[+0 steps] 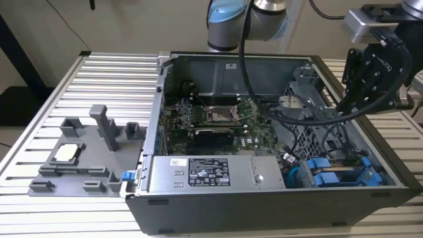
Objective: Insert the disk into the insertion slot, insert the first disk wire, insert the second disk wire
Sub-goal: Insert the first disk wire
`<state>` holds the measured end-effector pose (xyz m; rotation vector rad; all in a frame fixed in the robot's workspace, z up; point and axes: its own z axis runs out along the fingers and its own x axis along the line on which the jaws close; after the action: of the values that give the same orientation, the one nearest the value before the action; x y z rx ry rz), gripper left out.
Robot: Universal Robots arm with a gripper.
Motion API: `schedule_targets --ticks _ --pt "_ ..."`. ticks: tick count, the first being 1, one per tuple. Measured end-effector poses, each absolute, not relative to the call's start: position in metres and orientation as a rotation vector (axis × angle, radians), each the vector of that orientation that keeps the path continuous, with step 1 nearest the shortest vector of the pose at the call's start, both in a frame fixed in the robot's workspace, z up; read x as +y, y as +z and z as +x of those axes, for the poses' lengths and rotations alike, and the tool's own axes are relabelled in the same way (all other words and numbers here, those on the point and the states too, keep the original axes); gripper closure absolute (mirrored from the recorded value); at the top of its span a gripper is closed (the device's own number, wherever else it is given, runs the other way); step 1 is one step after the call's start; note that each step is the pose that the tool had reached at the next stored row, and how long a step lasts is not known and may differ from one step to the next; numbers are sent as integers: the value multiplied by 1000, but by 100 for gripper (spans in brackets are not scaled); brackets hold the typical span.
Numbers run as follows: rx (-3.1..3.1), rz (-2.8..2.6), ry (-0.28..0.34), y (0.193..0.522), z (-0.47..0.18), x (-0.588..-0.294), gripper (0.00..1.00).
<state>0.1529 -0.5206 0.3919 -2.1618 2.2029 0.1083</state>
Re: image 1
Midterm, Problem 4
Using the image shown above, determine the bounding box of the grey disk bay cage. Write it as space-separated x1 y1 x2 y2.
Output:
271 64 385 188

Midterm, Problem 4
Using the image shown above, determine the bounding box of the black box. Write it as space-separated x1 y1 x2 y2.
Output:
0 85 56 127

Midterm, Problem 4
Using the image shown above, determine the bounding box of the blue disk carrier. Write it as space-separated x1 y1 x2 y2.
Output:
313 172 384 187

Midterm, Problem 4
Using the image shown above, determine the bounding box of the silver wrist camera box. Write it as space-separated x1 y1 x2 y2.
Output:
343 8 400 45
396 85 416 111

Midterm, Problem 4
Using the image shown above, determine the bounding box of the silver power supply unit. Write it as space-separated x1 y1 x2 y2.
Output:
147 155 287 193

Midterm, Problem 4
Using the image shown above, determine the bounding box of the hard disk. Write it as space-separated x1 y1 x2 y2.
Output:
305 156 380 174

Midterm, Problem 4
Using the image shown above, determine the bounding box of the black looped disk wire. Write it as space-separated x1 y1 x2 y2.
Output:
320 121 352 162

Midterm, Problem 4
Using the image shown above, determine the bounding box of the green motherboard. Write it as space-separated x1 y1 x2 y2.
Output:
163 98 281 157

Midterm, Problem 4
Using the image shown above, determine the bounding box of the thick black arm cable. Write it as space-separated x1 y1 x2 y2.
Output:
237 0 413 124

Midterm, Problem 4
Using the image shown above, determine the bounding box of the black wire with connector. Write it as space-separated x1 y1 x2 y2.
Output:
275 109 317 162

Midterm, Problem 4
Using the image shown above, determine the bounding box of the CPU socket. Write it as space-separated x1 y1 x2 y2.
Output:
201 105 244 124

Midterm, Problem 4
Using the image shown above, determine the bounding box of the blue data wire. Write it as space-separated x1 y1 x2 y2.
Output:
285 165 300 188

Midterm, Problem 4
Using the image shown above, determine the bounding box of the thin black cable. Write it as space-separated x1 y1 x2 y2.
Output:
308 0 347 20

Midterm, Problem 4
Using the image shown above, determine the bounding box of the black graphics card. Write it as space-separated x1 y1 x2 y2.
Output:
193 127 236 149

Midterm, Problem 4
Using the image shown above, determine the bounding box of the dark desk leg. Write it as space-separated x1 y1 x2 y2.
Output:
0 13 46 100

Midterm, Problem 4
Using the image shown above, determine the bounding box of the black open PC case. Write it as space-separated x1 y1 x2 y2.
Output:
124 51 423 235

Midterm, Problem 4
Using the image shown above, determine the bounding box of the silver CPU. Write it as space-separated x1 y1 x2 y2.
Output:
52 143 81 161

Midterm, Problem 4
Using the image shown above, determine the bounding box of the grey parts rack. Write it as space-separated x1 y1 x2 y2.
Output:
28 104 148 198

